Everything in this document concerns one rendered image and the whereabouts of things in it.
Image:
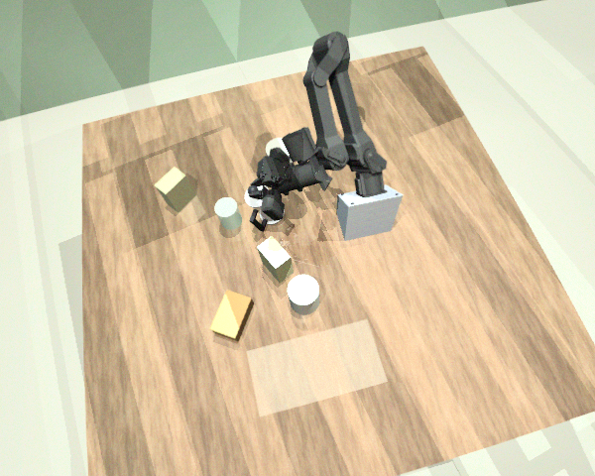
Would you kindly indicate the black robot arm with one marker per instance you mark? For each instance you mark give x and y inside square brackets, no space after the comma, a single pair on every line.
[329,60]

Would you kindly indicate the white cylinder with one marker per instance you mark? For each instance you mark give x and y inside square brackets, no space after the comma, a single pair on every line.
[277,143]
[303,292]

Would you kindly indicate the pale yellow rectangular block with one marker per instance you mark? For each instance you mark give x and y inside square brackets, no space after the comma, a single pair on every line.
[232,315]

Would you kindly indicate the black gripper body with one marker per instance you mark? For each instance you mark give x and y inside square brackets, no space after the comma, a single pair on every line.
[272,203]

